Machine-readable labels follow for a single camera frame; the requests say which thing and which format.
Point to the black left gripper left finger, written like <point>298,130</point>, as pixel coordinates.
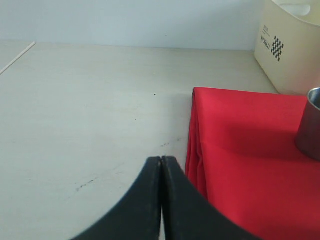
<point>137,216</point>

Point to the red scalloped table cloth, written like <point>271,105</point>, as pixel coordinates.
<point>242,157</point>

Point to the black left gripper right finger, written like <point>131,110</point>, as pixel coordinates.
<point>187,214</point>

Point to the stainless steel cup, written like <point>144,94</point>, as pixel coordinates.
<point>307,139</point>

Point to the cream plastic storage bin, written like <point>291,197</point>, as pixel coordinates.
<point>288,45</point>

